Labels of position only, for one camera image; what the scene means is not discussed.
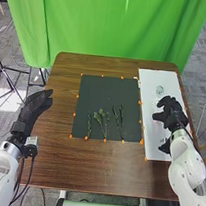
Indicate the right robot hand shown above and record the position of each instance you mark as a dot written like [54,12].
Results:
[169,113]

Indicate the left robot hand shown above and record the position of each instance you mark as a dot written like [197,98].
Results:
[33,107]

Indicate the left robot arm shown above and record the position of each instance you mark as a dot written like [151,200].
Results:
[0,173]

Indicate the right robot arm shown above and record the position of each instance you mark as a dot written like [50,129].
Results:
[186,167]

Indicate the white sheet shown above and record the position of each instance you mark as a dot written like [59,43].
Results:
[157,128]

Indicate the black tripod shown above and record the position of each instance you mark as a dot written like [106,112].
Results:
[5,80]

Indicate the thin green sprig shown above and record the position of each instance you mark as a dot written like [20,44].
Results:
[116,116]
[121,116]

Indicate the small green sprig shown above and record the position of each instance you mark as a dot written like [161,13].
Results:
[88,126]

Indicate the dark mat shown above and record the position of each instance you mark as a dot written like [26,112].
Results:
[108,94]

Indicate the bushy green sprig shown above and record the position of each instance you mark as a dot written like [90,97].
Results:
[102,119]

